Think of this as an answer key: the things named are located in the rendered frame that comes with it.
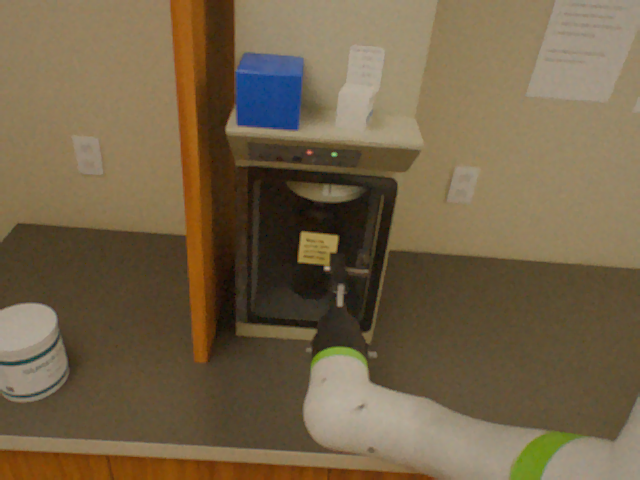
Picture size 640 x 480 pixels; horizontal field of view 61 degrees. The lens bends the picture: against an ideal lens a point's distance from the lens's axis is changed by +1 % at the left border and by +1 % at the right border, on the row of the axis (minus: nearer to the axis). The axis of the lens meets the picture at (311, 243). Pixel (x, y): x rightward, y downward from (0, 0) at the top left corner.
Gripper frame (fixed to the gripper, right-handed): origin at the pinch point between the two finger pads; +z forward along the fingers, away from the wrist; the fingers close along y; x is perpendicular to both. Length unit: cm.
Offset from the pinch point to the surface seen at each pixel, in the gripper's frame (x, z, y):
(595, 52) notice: -60, 49, 34
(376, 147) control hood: -3.6, -5.4, 29.4
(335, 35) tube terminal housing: 4.3, 5.4, 43.6
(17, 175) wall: 88, 48, -11
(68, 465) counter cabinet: 52, -22, -38
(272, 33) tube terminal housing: 14.6, 5.4, 43.2
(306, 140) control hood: 7.9, -5.8, 29.9
